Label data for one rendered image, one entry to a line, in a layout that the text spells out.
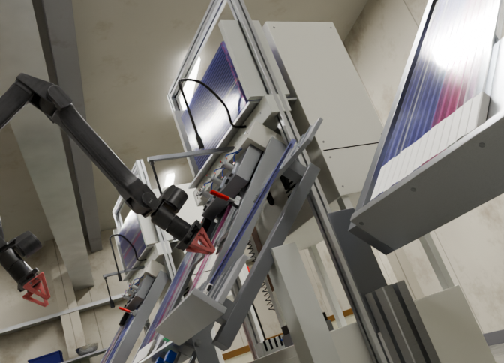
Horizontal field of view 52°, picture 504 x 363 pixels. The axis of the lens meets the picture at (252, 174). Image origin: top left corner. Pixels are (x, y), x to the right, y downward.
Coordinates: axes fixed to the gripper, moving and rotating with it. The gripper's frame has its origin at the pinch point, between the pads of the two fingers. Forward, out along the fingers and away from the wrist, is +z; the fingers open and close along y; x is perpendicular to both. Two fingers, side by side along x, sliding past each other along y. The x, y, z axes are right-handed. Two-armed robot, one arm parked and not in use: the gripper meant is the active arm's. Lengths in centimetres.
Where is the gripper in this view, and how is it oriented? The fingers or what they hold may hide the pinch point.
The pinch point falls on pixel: (211, 250)
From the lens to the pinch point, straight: 155.5
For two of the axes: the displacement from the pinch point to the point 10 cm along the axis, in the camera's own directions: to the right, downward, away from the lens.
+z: 8.1, 5.7, 1.0
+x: -4.1, 6.8, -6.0
